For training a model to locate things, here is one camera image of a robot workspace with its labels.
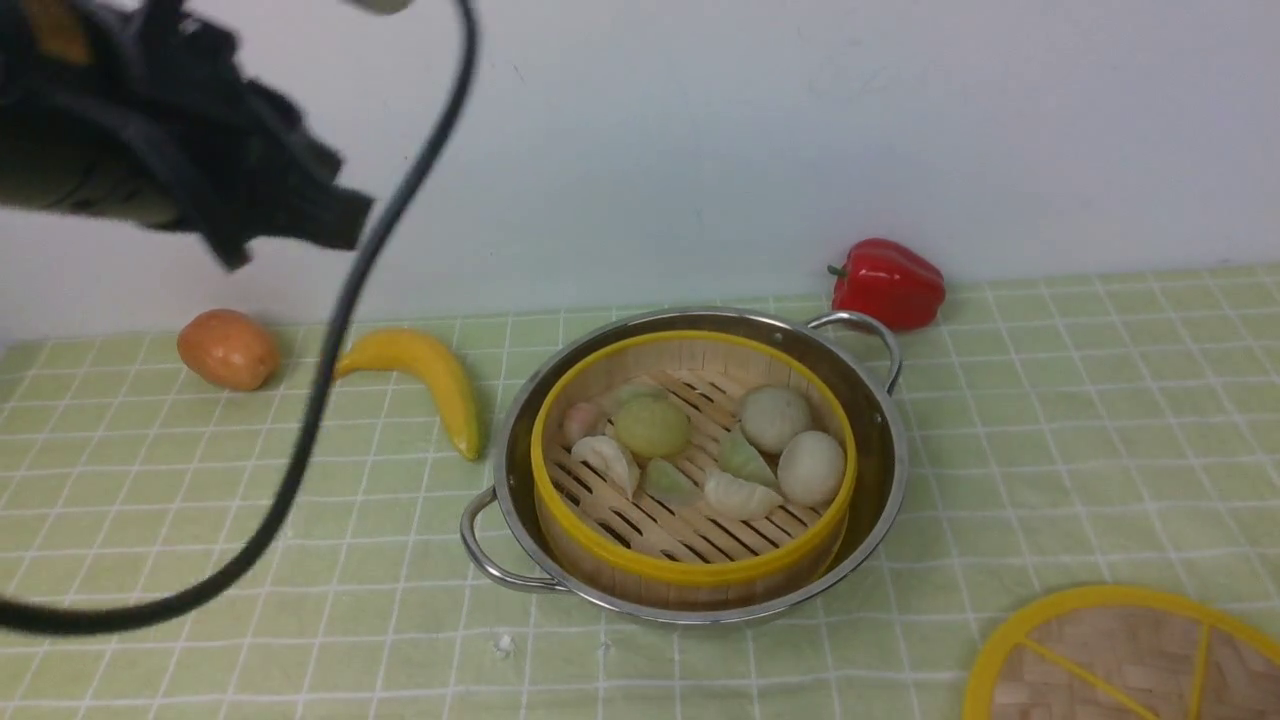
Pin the white pleated dumpling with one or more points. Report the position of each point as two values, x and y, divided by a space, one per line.
612 461

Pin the pink small bun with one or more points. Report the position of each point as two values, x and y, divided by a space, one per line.
583 420

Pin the pale green dumpling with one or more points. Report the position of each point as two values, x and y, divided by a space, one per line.
738 457
664 482

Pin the green checked tablecloth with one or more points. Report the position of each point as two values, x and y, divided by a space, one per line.
1073 430

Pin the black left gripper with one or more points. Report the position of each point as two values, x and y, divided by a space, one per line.
234 156

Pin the yellow banana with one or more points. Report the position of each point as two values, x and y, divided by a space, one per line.
433 364

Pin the white folded dumpling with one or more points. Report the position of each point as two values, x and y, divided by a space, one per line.
739 499

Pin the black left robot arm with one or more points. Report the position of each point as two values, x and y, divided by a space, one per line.
66 113

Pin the yellow rimmed woven steamer lid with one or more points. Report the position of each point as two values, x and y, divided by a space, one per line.
1123 652

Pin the stainless steel two-handled pot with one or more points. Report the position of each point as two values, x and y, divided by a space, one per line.
500 528

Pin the white round bun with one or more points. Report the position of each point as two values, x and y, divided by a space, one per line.
771 416
811 469

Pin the yellow rimmed bamboo steamer basket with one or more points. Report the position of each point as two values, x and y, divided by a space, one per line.
686 558

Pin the red bell pepper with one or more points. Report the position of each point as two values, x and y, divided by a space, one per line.
888 281

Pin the yellow-green round bun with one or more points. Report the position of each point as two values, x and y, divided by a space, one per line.
652 426

